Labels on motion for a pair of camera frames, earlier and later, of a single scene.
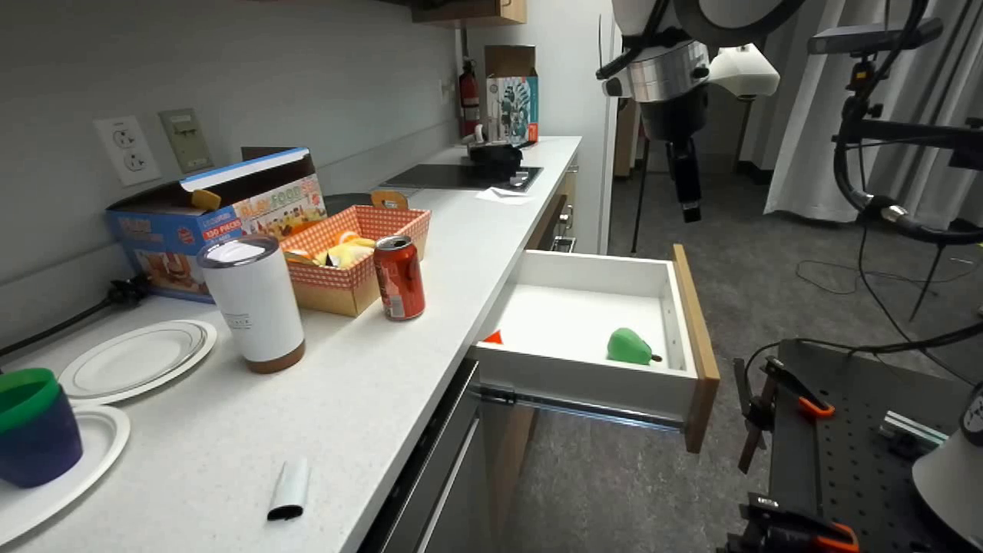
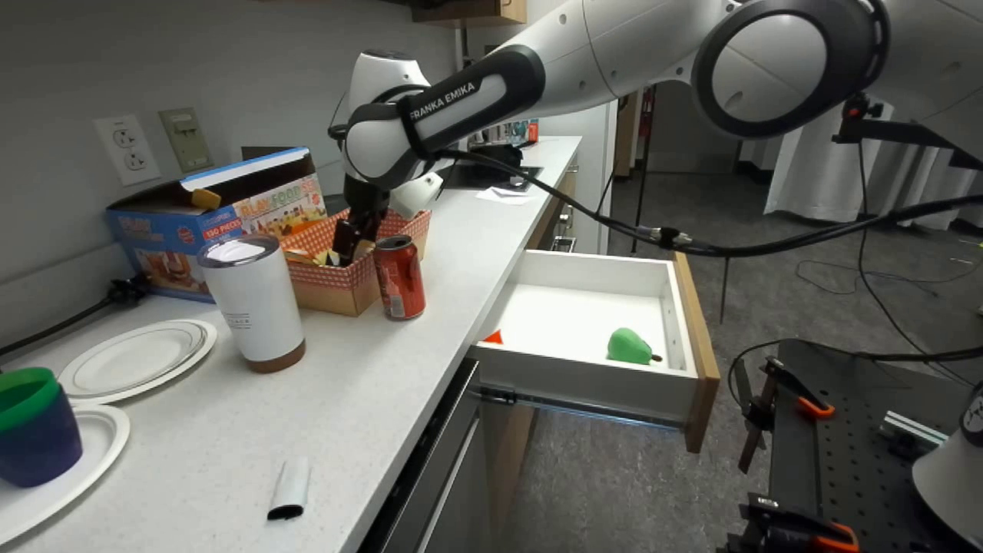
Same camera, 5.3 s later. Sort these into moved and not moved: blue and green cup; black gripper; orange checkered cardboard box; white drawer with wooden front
Moved: black gripper
Not moved: white drawer with wooden front; orange checkered cardboard box; blue and green cup
